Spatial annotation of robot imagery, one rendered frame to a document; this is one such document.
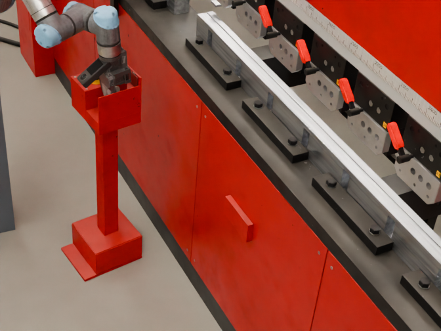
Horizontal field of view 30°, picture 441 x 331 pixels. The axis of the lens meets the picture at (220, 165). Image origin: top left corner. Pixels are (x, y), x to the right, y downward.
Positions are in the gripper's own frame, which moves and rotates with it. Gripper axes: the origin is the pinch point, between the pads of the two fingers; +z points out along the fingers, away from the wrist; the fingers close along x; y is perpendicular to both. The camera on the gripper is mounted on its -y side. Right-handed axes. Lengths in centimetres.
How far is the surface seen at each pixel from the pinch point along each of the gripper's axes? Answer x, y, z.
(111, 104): -4.9, -1.3, -4.0
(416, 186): -112, 23, -36
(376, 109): -93, 26, -45
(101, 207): 4.4, -5.5, 48.2
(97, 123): -3.7, -6.7, 2.3
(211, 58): -14.3, 31.6, -14.7
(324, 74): -71, 29, -42
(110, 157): 2.1, -0.6, 24.2
